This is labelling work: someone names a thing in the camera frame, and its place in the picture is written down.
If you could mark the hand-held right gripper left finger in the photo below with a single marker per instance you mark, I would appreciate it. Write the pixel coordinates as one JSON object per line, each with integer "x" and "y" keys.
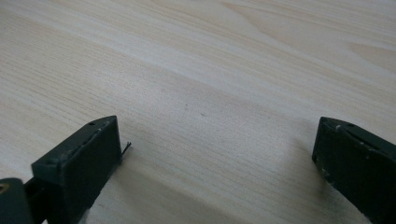
{"x": 81, "y": 168}

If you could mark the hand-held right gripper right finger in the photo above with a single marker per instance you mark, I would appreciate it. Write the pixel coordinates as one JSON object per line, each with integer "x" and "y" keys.
{"x": 358, "y": 165}

